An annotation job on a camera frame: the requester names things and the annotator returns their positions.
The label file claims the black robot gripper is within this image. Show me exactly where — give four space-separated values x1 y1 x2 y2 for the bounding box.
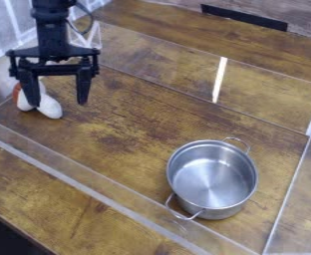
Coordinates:
7 0 100 107

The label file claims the white plush mushroom red cap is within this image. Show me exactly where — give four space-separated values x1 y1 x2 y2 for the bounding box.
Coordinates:
13 83 63 120

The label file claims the silver metal pot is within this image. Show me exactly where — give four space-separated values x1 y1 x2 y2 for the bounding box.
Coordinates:
165 137 258 221

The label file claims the black bar on table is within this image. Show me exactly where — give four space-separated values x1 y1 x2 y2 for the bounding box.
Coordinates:
201 4 289 32

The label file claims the clear acrylic triangle bracket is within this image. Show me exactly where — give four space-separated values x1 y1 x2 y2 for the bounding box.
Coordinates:
68 21 103 50

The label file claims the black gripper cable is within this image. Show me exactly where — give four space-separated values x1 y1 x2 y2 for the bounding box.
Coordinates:
66 3 96 37

